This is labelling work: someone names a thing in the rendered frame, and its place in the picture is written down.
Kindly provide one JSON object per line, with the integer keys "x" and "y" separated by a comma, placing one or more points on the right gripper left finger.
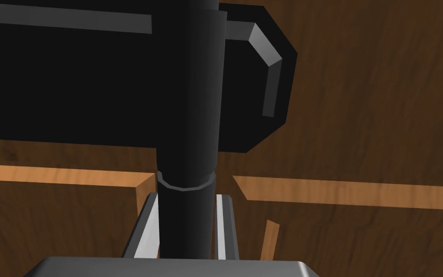
{"x": 147, "y": 234}

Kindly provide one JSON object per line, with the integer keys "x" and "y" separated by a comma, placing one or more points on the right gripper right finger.
{"x": 225, "y": 231}

